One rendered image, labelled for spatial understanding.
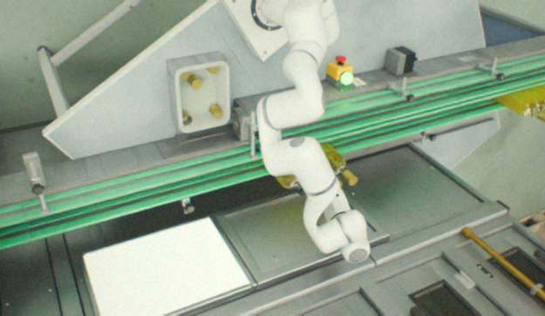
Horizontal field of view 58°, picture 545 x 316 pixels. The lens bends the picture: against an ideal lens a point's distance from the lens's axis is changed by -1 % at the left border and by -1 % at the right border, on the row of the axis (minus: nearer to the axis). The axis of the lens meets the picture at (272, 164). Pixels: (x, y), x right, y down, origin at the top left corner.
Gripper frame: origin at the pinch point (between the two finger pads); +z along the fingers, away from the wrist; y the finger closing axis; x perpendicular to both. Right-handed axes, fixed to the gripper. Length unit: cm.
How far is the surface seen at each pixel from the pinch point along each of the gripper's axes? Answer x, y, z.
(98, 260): 70, -12, -3
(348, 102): -18.1, 11.8, 32.3
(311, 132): -2.9, 4.9, 25.7
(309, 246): 7.1, -13.7, -9.2
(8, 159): 107, -14, 61
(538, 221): -302, -234, 190
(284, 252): 15.2, -13.6, -10.3
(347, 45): -23, 26, 50
